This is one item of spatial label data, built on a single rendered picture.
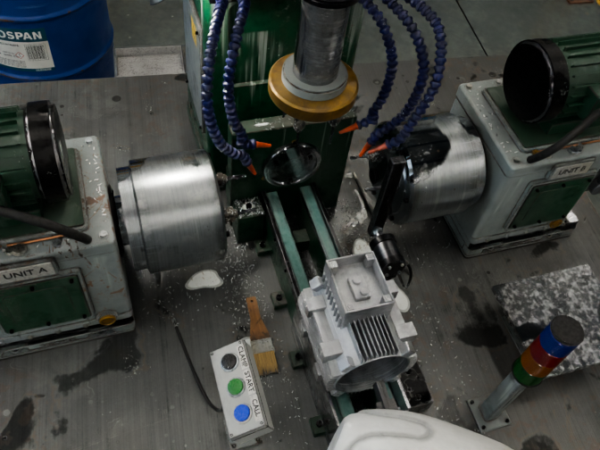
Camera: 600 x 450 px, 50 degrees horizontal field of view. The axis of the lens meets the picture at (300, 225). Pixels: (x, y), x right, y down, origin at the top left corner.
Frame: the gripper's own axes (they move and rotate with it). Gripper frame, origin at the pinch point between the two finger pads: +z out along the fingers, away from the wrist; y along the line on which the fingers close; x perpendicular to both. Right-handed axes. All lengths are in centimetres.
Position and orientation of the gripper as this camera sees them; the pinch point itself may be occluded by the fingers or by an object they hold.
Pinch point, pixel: (383, 400)
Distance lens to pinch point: 126.5
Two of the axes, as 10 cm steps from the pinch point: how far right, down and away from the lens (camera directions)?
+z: -2.7, -8.6, 4.2
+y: -9.5, 1.8, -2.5
